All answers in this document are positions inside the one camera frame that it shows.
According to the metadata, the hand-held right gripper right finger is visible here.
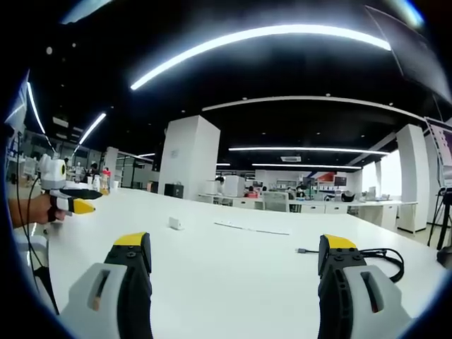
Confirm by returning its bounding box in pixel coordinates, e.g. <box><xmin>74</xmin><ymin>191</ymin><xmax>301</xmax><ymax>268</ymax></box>
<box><xmin>317</xmin><ymin>233</ymin><xmax>413</xmax><ymax>339</ymax></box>

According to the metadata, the white flat strip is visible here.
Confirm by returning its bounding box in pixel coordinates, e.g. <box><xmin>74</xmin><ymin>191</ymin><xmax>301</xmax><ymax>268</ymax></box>
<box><xmin>213</xmin><ymin>220</ymin><xmax>291</xmax><ymax>236</ymax></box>

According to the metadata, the white square pillar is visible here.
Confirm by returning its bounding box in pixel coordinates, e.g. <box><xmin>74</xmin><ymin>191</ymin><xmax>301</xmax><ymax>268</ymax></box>
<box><xmin>157</xmin><ymin>114</ymin><xmax>222</xmax><ymax>201</ymax></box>

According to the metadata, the grey mesh office chair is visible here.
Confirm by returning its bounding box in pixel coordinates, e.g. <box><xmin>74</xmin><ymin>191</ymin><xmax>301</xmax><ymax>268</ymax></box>
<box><xmin>262</xmin><ymin>191</ymin><xmax>290</xmax><ymax>213</ymax></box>

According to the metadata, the black Type-C cable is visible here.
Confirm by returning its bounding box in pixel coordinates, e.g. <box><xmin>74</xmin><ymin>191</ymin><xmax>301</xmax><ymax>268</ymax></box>
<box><xmin>295</xmin><ymin>246</ymin><xmax>405</xmax><ymax>283</ymax></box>

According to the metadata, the white desk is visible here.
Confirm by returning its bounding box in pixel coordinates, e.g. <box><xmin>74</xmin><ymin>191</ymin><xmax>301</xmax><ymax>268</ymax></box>
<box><xmin>13</xmin><ymin>186</ymin><xmax>448</xmax><ymax>339</ymax></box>

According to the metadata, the row of white office desks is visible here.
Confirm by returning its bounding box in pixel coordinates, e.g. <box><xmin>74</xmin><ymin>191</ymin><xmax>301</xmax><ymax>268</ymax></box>
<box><xmin>197</xmin><ymin>192</ymin><xmax>420</xmax><ymax>234</ymax></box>

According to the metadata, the black tripod stand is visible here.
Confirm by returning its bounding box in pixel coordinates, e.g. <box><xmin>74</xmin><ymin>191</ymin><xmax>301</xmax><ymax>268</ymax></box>
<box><xmin>426</xmin><ymin>188</ymin><xmax>452</xmax><ymax>249</ymax></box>

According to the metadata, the white cabinet appliance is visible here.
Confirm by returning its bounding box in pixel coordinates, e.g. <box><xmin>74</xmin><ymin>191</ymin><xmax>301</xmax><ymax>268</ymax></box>
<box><xmin>223</xmin><ymin>175</ymin><xmax>246</xmax><ymax>197</ymax></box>

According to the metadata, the person's left hand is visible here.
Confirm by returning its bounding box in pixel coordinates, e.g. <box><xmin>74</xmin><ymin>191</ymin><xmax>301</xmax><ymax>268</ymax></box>
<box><xmin>29</xmin><ymin>193</ymin><xmax>66</xmax><ymax>225</ymax></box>

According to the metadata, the long ceiling light strip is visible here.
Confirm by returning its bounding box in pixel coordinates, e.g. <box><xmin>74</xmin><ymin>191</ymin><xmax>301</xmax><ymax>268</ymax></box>
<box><xmin>25</xmin><ymin>81</ymin><xmax>47</xmax><ymax>136</ymax></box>
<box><xmin>130</xmin><ymin>24</ymin><xmax>393</xmax><ymax>91</ymax></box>
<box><xmin>251</xmin><ymin>162</ymin><xmax>353</xmax><ymax>170</ymax></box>
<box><xmin>228</xmin><ymin>145</ymin><xmax>390</xmax><ymax>156</ymax></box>
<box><xmin>78</xmin><ymin>112</ymin><xmax>107</xmax><ymax>145</ymax></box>

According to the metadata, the display screen on stand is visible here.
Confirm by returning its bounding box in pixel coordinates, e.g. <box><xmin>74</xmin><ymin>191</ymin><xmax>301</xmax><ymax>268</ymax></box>
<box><xmin>424</xmin><ymin>117</ymin><xmax>452</xmax><ymax>189</ymax></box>

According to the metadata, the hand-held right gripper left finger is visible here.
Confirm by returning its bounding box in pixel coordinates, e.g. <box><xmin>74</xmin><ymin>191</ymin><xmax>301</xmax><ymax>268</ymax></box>
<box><xmin>59</xmin><ymin>232</ymin><xmax>153</xmax><ymax>339</ymax></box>

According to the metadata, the dark hanging ceiling panel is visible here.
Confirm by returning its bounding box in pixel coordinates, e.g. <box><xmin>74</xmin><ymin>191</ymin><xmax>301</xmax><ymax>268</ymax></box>
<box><xmin>364</xmin><ymin>4</ymin><xmax>452</xmax><ymax>104</ymax></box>

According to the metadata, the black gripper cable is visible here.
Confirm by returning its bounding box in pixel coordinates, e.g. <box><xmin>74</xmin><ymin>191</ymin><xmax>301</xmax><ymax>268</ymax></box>
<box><xmin>16</xmin><ymin>168</ymin><xmax>47</xmax><ymax>290</ymax></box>

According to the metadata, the black box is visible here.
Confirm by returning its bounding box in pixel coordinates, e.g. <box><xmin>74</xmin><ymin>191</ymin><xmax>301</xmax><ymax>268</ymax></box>
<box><xmin>164</xmin><ymin>183</ymin><xmax>185</xmax><ymax>199</ymax></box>

